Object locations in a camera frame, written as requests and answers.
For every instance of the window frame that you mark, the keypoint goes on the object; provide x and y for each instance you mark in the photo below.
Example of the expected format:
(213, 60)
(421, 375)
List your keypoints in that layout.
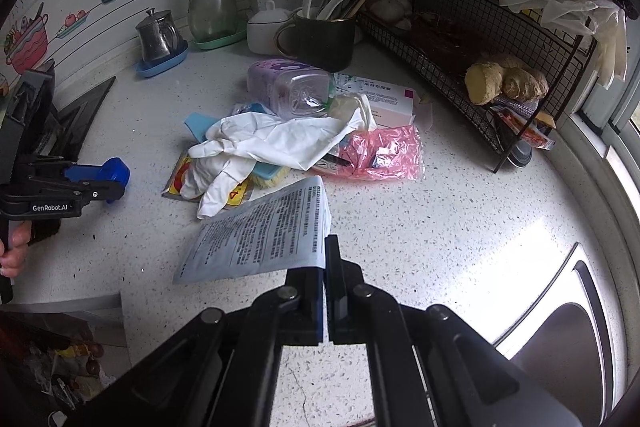
(597, 126)

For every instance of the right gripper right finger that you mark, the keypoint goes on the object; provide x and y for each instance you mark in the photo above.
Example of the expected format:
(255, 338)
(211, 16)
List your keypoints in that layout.
(340, 278)

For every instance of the kitchen wall sticker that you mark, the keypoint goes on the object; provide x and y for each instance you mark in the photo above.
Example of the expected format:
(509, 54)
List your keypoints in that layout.
(72, 33)

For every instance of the white gloves on rack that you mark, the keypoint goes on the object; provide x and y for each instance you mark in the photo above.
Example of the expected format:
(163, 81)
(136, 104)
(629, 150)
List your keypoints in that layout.
(602, 20)

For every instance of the steel teapot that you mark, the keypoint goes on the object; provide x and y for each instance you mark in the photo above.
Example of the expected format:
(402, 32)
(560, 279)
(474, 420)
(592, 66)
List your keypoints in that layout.
(158, 35)

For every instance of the black mug utensil holder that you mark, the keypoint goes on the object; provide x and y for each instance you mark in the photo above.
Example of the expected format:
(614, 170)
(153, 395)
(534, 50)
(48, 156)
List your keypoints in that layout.
(326, 44)

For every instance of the person's left hand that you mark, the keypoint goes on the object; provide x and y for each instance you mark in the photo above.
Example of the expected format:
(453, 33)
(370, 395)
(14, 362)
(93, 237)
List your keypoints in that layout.
(13, 259)

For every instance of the black gas stove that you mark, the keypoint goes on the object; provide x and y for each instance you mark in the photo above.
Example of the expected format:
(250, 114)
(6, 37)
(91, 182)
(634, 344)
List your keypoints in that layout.
(66, 129)

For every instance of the white sugar pot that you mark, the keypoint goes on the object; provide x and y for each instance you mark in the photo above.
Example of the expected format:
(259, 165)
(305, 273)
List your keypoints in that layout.
(261, 29)

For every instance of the stainless steel sink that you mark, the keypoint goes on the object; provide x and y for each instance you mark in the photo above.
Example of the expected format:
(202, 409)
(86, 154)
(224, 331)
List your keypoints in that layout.
(563, 344)

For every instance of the blue saucer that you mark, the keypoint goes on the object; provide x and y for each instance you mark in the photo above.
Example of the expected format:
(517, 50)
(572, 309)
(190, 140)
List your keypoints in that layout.
(148, 71)

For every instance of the black wire rack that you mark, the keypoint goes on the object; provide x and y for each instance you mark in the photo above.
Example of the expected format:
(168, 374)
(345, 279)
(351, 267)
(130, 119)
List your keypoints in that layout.
(448, 36)

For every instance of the yellow yeast packet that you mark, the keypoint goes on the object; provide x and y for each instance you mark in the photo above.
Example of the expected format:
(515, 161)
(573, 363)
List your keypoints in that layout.
(215, 182)

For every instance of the pink plastic bag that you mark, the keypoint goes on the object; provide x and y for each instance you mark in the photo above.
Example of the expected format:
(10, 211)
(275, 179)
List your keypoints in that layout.
(377, 155)

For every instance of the white rubber glove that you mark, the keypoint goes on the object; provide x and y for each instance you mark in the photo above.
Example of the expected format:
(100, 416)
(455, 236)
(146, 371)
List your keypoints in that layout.
(300, 143)

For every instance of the printed paper leaflet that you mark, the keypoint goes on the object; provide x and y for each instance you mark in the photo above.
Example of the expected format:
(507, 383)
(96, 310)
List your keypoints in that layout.
(280, 231)

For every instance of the ginger root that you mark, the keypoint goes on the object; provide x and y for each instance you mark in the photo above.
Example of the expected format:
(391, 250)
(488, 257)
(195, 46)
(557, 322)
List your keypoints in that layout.
(504, 74)

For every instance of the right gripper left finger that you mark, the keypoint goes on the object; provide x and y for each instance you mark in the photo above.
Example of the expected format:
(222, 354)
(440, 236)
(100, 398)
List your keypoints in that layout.
(304, 325)

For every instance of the green white medicine box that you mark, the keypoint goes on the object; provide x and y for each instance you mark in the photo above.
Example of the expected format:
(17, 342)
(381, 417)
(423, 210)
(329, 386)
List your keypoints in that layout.
(392, 105)

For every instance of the blue bottle cap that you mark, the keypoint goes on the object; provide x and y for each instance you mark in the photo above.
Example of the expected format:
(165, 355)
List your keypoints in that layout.
(113, 176)

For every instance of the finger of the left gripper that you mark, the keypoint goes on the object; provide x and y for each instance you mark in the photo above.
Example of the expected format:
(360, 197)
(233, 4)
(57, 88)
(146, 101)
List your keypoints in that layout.
(78, 173)
(97, 191)

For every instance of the purple label plastic bottle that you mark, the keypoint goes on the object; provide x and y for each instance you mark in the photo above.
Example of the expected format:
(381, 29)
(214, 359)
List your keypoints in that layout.
(290, 89)

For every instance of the blue yellow sponge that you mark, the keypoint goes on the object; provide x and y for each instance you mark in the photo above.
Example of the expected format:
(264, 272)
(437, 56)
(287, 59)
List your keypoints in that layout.
(234, 137)

